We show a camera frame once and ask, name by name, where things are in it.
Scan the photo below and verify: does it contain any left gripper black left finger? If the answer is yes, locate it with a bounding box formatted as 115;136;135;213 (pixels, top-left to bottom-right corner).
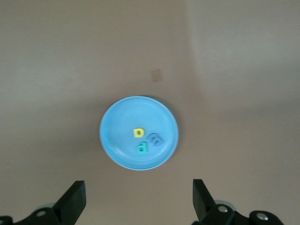
14;180;86;225

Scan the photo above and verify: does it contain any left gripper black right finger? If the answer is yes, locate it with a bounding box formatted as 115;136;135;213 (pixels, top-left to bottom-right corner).
192;179;235;225

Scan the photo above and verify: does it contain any blue letter m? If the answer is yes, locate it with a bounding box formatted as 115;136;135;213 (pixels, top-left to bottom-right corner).
149;132;165;148

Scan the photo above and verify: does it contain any teal letter p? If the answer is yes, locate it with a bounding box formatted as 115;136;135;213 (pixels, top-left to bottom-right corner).
136;141;149;154

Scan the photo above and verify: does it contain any blue plate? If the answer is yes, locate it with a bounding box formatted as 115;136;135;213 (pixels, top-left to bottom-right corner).
99;95;180;171

